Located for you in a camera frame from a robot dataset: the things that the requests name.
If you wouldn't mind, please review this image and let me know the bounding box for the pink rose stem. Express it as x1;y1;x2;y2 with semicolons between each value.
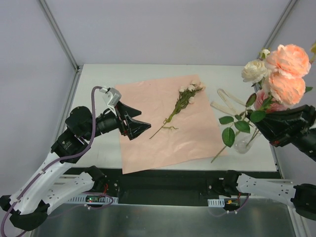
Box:
253;89;288;114

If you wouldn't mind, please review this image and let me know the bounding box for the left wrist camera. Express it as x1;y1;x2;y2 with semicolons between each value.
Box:
99;87;121;110

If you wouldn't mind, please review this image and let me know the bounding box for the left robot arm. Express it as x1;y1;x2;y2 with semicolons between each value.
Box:
0;102;151;231

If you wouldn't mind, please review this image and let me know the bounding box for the cream ribbon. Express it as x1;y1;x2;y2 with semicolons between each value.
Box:
210;88;246;116

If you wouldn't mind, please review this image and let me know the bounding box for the aluminium frame post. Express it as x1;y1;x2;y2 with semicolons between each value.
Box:
248;0;299;74
38;0;80;73

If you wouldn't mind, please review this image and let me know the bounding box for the artificial rose bouquet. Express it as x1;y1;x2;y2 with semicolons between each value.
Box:
150;80;206;139

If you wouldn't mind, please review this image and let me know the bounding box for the left aluminium frame post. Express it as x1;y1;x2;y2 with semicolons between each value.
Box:
38;0;80;73

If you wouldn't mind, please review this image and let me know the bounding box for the clear glass vase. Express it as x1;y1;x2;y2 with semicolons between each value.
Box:
234;128;261;154

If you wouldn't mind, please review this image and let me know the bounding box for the right aluminium frame post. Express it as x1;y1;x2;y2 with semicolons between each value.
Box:
248;0;299;74

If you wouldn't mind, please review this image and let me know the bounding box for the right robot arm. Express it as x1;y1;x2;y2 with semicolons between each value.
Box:
212;105;316;220

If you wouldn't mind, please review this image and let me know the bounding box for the cream white rose stem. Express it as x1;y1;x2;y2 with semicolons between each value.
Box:
241;48;272;84

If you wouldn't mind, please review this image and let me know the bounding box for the peach rose stem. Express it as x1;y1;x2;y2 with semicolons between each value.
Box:
210;41;316;163

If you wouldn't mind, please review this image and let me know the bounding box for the right white cable duct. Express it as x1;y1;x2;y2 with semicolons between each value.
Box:
207;198;225;208

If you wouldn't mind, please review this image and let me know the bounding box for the white cable duct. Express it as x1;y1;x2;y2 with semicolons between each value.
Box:
67;194;119;204
207;198;225;208

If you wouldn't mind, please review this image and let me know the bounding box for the pink wrapping paper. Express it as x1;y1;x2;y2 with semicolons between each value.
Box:
116;75;224;174

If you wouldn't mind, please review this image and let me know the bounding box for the left white cable duct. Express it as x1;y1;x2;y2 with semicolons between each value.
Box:
67;194;119;204

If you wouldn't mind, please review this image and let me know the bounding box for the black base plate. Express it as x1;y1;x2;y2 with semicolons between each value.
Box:
64;165;282;205

